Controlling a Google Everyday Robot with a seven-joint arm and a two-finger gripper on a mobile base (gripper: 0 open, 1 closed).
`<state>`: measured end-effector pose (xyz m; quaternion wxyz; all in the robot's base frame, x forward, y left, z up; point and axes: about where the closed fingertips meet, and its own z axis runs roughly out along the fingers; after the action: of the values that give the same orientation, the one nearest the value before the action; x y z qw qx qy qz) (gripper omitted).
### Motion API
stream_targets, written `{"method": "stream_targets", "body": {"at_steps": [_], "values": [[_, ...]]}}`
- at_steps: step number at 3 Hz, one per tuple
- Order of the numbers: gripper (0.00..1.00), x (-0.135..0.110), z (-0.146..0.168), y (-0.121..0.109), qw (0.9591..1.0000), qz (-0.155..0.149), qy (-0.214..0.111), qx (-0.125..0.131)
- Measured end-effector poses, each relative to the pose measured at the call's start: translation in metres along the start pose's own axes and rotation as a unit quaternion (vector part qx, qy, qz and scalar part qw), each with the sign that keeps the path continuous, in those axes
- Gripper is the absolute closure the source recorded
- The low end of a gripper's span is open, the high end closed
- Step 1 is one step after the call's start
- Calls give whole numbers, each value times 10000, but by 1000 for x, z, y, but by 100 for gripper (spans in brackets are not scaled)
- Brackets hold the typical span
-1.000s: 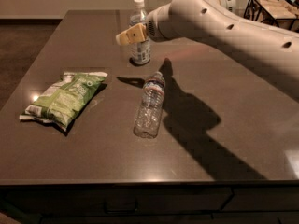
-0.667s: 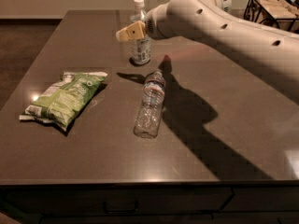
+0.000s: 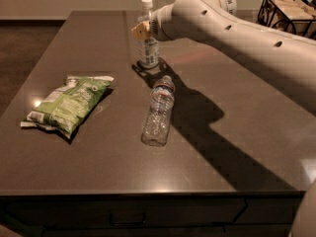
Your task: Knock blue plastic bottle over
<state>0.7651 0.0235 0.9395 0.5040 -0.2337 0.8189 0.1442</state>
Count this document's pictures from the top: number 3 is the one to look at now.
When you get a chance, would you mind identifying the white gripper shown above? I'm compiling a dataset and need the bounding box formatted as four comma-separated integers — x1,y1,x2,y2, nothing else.
131,4,174,41

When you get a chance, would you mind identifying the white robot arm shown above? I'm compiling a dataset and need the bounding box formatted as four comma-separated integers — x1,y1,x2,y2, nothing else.
132,0,316,114

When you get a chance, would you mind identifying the clear empty plastic bottle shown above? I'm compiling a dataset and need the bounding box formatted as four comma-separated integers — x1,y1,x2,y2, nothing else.
141,75,175,146

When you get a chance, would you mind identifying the green chip bag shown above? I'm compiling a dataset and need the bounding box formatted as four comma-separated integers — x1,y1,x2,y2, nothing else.
21,75,114,139

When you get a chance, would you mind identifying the black wire basket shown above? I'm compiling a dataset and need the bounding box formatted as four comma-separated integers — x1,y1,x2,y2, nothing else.
257,0,316,40

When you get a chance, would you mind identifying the black drawer handle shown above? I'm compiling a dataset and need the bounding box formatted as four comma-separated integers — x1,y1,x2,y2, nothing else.
109,212,147,227

